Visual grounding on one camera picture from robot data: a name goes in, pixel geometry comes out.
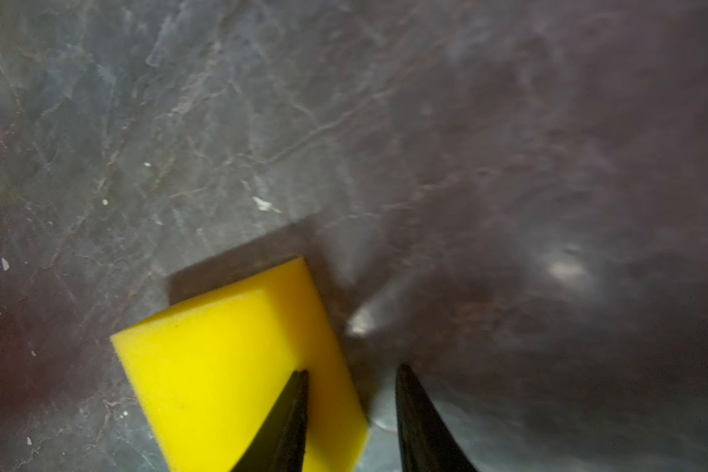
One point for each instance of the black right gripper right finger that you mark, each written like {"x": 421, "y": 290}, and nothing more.
{"x": 425, "y": 443}

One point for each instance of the bright yellow square sponge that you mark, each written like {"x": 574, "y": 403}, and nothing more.
{"x": 207, "y": 371}

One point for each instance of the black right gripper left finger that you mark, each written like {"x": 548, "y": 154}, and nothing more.
{"x": 280, "y": 444}

